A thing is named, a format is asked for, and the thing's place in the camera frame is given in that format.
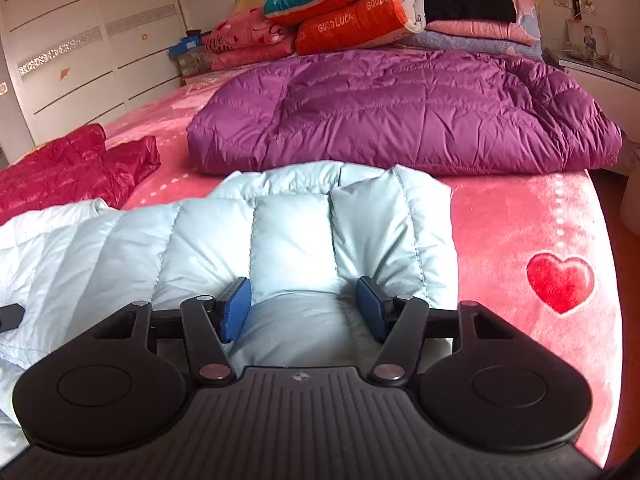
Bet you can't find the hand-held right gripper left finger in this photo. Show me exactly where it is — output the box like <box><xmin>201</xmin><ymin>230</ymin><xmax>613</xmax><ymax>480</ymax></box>
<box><xmin>92</xmin><ymin>276</ymin><xmax>252</xmax><ymax>387</ymax></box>

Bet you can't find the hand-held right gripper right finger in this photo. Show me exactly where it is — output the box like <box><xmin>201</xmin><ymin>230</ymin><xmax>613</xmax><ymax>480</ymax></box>
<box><xmin>355</xmin><ymin>275</ymin><xmax>513</xmax><ymax>387</ymax></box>

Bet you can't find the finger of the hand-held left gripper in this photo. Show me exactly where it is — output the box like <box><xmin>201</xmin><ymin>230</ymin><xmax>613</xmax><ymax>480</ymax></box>
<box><xmin>0</xmin><ymin>304</ymin><xmax>26</xmax><ymax>333</ymax></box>

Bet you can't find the light blue down jacket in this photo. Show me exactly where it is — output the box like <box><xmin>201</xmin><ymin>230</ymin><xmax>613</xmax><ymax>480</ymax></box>
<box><xmin>0</xmin><ymin>160</ymin><xmax>461</xmax><ymax>461</ymax></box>

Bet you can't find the pink heart print bed blanket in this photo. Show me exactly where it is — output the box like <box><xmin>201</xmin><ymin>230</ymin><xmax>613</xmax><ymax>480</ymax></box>
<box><xmin>0</xmin><ymin>45</ymin><xmax>633</xmax><ymax>471</ymax></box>

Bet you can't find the red down jacket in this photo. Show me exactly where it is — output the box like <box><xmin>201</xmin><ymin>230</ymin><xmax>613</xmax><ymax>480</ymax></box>
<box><xmin>0</xmin><ymin>124</ymin><xmax>162</xmax><ymax>226</ymax></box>

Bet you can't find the purple down jacket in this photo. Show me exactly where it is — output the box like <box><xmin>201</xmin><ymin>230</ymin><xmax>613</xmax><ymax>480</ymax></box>
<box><xmin>186</xmin><ymin>49</ymin><xmax>623</xmax><ymax>177</ymax></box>

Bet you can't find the blue storage box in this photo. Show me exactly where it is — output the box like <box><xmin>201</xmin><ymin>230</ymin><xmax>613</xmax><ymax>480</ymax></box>
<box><xmin>169</xmin><ymin>30</ymin><xmax>213</xmax><ymax>77</ymax></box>

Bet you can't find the pink heart print folded quilt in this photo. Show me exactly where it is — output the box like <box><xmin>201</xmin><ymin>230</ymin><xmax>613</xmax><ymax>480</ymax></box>
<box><xmin>205</xmin><ymin>7</ymin><xmax>297</xmax><ymax>72</ymax></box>

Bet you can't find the lavender folded blanket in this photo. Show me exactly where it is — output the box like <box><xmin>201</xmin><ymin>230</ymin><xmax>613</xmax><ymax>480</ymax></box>
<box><xmin>395</xmin><ymin>30</ymin><xmax>546</xmax><ymax>61</ymax></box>

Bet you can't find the white wardrobe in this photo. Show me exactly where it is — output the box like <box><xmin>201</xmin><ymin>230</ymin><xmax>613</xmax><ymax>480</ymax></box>
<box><xmin>0</xmin><ymin>0</ymin><xmax>188</xmax><ymax>161</ymax></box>

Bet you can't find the orange and teal folded quilt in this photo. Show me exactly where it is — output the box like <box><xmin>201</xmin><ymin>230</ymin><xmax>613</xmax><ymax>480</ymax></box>
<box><xmin>262</xmin><ymin>0</ymin><xmax>431</xmax><ymax>56</ymax></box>

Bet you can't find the pink folded blanket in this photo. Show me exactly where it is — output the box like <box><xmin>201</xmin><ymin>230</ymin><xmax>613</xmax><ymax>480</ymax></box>
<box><xmin>425</xmin><ymin>0</ymin><xmax>542</xmax><ymax>43</ymax></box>

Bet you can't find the white nightstand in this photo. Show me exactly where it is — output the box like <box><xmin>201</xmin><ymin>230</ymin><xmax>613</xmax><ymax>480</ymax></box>
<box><xmin>542</xmin><ymin>47</ymin><xmax>640</xmax><ymax>106</ymax></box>

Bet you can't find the photo frame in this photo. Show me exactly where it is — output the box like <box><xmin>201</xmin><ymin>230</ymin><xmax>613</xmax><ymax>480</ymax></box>
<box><xmin>567</xmin><ymin>19</ymin><xmax>608</xmax><ymax>56</ymax></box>

